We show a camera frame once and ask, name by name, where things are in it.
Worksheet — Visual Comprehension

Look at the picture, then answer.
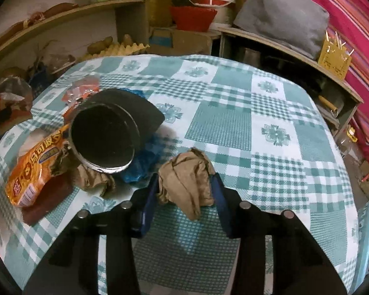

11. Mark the green checkered tablecloth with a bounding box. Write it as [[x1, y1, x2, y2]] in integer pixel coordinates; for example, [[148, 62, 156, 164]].
[[0, 55, 359, 289]]

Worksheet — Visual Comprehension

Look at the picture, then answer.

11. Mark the cardboard box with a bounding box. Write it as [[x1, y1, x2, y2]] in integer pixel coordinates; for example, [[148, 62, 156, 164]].
[[148, 27, 220, 56]]

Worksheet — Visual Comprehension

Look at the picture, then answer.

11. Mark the large maroon scouring pad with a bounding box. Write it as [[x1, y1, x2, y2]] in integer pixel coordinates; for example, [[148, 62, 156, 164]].
[[22, 173, 73, 226]]

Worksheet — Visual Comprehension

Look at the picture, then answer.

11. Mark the yellow toothpick box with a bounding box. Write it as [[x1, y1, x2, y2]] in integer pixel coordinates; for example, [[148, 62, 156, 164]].
[[317, 31, 355, 80]]

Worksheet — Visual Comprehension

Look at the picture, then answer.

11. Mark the black cylindrical can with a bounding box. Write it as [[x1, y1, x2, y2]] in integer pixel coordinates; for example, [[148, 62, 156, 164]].
[[68, 88, 165, 174]]

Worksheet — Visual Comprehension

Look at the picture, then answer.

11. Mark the orange snack bag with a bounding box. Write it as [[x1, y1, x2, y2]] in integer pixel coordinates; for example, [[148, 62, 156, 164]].
[[5, 124, 71, 208]]

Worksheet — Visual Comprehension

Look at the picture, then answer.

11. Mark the red plastic bowl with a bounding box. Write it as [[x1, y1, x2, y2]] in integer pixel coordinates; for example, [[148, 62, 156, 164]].
[[170, 6, 217, 32]]

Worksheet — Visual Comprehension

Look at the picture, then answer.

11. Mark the grey cushion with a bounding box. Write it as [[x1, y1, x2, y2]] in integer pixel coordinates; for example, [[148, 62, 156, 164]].
[[234, 0, 329, 60]]

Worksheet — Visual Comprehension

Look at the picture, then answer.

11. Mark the yellow egg tray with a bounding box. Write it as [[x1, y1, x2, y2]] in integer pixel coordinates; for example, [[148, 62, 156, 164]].
[[78, 43, 150, 62]]

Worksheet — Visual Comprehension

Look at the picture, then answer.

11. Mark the brown paper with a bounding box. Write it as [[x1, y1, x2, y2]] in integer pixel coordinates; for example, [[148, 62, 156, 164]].
[[157, 147, 216, 221], [70, 164, 116, 198]]

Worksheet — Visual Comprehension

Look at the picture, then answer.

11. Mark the potato on egg tray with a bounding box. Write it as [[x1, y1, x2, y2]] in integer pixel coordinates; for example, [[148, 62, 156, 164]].
[[87, 36, 113, 55]]

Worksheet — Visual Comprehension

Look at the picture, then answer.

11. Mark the wooden wall shelf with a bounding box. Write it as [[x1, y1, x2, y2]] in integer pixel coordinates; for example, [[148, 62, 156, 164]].
[[0, 0, 145, 60]]

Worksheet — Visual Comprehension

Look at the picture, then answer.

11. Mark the wooden side shelf unit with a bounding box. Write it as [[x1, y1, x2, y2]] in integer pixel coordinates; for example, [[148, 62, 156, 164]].
[[218, 27, 363, 139]]

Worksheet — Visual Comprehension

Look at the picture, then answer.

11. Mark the blue plastic bag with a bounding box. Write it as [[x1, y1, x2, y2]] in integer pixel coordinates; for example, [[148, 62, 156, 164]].
[[118, 88, 165, 184]]

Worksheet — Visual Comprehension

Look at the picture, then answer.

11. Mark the clear plastic wrapper orange strip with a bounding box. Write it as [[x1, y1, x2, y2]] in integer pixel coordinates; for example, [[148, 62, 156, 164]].
[[62, 75, 100, 124]]

